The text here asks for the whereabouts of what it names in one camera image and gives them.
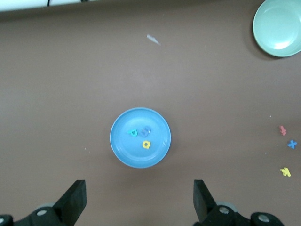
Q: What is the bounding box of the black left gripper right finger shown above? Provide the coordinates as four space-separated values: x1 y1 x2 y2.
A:
192 179 286 226

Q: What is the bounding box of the blue round plate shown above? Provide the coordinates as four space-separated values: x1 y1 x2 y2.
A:
110 107 172 169

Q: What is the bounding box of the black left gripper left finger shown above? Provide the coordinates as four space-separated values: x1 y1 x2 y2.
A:
0 180 87 226

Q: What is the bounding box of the pale green round plate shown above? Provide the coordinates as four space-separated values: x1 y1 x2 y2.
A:
253 0 301 58

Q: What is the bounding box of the small white paper scrap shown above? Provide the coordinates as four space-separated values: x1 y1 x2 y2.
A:
146 34 161 45

